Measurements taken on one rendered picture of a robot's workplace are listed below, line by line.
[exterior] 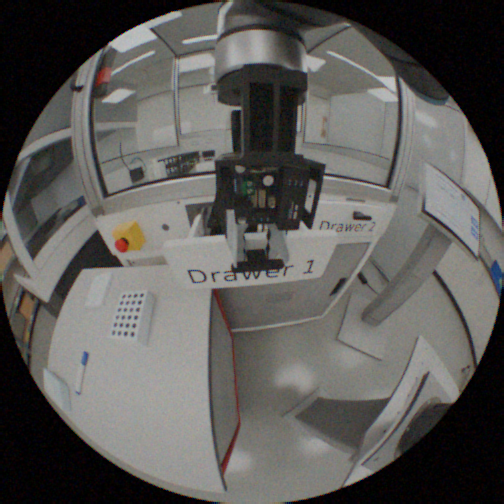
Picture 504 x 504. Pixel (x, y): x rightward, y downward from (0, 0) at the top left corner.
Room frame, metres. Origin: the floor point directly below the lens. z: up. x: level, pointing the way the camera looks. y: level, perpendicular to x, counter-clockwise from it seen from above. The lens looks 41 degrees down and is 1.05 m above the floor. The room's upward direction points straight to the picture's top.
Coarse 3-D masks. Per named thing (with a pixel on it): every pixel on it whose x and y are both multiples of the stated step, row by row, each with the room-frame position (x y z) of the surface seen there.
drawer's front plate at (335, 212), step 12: (324, 204) 0.33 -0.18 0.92; (336, 204) 0.33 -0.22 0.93; (348, 204) 0.34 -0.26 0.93; (360, 204) 0.35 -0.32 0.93; (324, 216) 0.33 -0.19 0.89; (336, 216) 0.33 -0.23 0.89; (348, 216) 0.34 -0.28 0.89; (372, 216) 0.35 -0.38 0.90; (312, 228) 0.32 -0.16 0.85; (324, 228) 0.33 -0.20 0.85; (336, 228) 0.33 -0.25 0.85; (348, 228) 0.34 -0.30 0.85; (360, 228) 0.34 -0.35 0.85; (372, 228) 0.35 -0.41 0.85
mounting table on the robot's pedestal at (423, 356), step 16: (416, 352) -0.05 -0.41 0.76; (432, 352) -0.09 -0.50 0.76; (416, 368) -0.09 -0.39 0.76; (432, 368) -0.14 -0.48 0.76; (400, 384) -0.10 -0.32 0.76; (448, 384) -0.26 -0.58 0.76; (400, 400) -0.14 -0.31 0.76; (384, 416) -0.15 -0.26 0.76; (368, 432) -0.17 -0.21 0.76; (384, 432) -0.20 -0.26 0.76; (368, 448) -0.22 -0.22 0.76; (352, 464) -0.26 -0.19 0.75; (352, 480) -0.33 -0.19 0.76
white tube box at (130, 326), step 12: (120, 300) 0.11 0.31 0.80; (132, 300) 0.12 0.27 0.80; (144, 300) 0.13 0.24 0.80; (120, 312) 0.08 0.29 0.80; (132, 312) 0.09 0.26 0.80; (144, 312) 0.10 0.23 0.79; (120, 324) 0.06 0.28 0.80; (132, 324) 0.07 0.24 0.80; (144, 324) 0.08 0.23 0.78; (120, 336) 0.03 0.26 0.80; (132, 336) 0.04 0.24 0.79; (144, 336) 0.05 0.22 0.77
